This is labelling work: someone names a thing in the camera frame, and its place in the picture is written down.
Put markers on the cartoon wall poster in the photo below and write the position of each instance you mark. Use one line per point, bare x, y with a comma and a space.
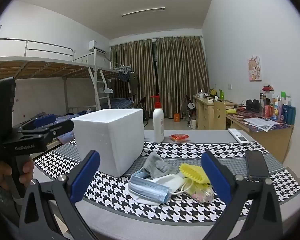
254, 68

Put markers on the white metal bunk bed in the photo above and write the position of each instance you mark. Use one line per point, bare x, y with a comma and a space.
40, 66
115, 66

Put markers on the white face mask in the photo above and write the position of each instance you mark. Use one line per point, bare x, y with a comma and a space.
170, 182

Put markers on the brown curtain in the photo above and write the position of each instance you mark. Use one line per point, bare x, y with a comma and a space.
137, 62
182, 75

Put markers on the white foam box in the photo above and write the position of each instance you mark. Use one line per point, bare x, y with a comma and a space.
102, 142

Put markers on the printed paper sheets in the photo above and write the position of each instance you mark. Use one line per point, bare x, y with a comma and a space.
261, 123

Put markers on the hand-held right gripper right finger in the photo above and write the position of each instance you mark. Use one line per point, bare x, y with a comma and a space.
215, 177

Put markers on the wooden smiley chair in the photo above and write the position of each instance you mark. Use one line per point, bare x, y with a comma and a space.
219, 115

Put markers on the person's left forearm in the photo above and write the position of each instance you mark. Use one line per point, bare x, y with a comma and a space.
0, 202

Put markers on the yellow silicone brush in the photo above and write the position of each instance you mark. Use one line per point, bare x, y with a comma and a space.
192, 173

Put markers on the small metal pot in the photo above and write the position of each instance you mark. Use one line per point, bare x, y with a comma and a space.
201, 94

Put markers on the person's left hand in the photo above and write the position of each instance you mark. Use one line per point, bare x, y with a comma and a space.
27, 171

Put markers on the yellow cloth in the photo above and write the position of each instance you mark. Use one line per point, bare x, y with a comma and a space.
231, 110

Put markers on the black folding chair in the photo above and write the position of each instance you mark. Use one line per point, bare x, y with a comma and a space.
141, 103

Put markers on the steel thermos bottle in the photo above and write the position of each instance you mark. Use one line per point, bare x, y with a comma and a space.
262, 102

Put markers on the grey sock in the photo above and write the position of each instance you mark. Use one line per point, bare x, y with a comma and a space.
157, 166

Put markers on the white clothes hanger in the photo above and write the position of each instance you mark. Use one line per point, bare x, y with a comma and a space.
106, 88

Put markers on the wooden desk with drawers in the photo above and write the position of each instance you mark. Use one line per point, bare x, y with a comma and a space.
205, 112

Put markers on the hanging dark green shirt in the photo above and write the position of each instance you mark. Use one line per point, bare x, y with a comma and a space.
134, 83

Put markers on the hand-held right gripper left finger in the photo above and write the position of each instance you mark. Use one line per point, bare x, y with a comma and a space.
86, 175

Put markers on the blue face mask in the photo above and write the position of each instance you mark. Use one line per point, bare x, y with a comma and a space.
147, 190

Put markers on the ceiling tube light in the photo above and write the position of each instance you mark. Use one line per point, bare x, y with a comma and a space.
143, 11

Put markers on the red snack packet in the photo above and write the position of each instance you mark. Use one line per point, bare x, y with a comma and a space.
179, 137

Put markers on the white remote control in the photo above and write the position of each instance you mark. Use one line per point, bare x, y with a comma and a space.
238, 136

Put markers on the wooden desk with printed mat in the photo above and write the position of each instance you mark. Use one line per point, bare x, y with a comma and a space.
265, 140

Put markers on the white air conditioner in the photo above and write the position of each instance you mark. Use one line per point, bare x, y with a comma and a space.
97, 46

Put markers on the red toy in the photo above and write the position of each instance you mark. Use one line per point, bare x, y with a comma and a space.
268, 88

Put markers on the row of toiletry bottles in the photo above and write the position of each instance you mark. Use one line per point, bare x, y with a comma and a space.
285, 112

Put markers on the white pump lotion bottle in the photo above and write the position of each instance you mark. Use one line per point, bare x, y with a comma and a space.
158, 125

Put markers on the black smartphone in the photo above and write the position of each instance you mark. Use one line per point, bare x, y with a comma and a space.
256, 165

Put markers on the orange container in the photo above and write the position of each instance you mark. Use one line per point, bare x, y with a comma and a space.
177, 118

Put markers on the black headphones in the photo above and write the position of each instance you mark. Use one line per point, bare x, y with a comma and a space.
252, 106

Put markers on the green plastic bag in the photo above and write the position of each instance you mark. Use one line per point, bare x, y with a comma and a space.
202, 195

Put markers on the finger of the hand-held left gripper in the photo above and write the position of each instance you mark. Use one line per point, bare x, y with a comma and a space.
62, 128
43, 120

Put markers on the hanging blue garment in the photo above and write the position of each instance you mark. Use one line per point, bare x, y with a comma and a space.
123, 76

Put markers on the blue plaid mattress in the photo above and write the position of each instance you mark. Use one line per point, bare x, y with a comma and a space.
122, 102

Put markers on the white flask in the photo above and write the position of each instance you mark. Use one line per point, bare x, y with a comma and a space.
193, 123

